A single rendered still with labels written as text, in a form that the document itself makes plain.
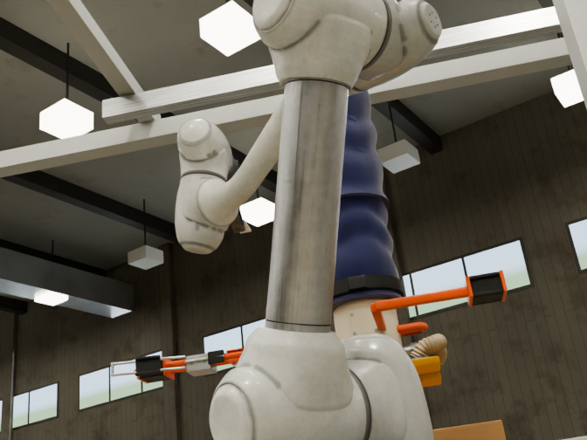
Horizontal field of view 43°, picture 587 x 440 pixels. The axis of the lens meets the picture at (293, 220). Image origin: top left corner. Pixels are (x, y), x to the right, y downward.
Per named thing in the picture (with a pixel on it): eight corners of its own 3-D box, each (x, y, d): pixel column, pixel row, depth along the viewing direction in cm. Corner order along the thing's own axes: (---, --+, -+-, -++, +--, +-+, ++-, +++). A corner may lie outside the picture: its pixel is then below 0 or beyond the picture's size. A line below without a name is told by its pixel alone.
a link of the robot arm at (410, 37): (372, 39, 139) (319, 19, 130) (450, -7, 126) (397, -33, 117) (382, 104, 135) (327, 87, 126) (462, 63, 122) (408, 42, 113)
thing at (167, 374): (175, 379, 209) (174, 361, 211) (165, 374, 203) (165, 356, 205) (146, 383, 210) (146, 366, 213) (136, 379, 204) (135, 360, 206)
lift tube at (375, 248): (406, 312, 211) (353, 18, 253) (401, 288, 191) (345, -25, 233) (329, 324, 214) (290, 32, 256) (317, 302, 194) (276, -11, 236)
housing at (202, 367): (217, 373, 207) (217, 357, 209) (210, 368, 201) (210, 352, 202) (193, 377, 208) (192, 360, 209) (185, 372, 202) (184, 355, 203)
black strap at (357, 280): (406, 306, 212) (403, 293, 213) (401, 282, 191) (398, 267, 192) (328, 319, 215) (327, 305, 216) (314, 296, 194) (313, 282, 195)
